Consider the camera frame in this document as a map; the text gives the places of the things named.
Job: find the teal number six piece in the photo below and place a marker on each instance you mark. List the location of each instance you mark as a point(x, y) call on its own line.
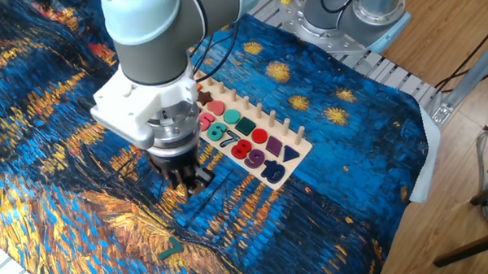
point(216, 131)

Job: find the purple number nine piece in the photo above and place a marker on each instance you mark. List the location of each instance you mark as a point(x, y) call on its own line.
point(254, 158)

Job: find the dark green number seven piece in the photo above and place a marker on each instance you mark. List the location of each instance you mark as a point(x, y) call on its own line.
point(171, 248)

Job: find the pink number five piece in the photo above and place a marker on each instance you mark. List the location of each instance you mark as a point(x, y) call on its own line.
point(206, 121)

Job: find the dark green square piece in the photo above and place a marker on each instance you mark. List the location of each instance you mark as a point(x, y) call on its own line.
point(245, 126)

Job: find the wooden number puzzle board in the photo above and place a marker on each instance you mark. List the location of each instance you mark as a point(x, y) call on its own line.
point(304, 148)

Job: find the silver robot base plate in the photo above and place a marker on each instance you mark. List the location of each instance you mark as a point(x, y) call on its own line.
point(336, 44)

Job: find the pink heart piece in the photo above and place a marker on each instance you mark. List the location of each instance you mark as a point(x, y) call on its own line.
point(216, 107)

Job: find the starry night painted tablecloth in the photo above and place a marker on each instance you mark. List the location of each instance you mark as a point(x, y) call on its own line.
point(306, 204)

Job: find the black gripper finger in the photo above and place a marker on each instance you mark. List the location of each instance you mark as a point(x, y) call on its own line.
point(180, 185)
point(202, 180)

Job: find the purple quadrilateral piece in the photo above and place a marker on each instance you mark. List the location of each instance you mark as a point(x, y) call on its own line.
point(274, 146)

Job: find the aluminium frame beam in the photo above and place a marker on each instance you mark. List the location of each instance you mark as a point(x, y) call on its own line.
point(474, 76)

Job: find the navy triangle piece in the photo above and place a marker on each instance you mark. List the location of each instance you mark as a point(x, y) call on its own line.
point(290, 153)

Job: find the teal round piece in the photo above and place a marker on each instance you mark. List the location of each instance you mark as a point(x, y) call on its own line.
point(231, 116)

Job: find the white underlay cloth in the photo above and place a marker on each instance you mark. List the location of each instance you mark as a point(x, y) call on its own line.
point(428, 159)

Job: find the orange rectangle piece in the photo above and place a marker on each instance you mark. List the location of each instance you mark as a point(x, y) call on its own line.
point(198, 87)

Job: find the red number eight piece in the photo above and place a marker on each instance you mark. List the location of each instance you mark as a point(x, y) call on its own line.
point(241, 149)

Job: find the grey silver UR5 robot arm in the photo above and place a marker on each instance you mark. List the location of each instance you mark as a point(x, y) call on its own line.
point(149, 40)

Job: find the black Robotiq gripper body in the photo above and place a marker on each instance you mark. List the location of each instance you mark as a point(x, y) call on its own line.
point(176, 165)

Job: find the navy number ten piece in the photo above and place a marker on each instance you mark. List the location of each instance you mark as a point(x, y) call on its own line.
point(273, 171)

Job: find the wooden peg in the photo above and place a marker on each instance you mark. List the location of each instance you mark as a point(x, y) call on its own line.
point(209, 81)
point(233, 94)
point(246, 103)
point(258, 110)
point(272, 119)
point(299, 135)
point(286, 127)
point(221, 87)

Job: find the red circle piece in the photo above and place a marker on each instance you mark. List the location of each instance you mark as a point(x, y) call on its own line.
point(259, 136)

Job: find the dark furniture leg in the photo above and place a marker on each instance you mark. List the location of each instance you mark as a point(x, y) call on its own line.
point(486, 193)
point(468, 250)

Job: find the brown star piece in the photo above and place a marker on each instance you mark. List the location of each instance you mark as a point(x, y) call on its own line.
point(205, 97)

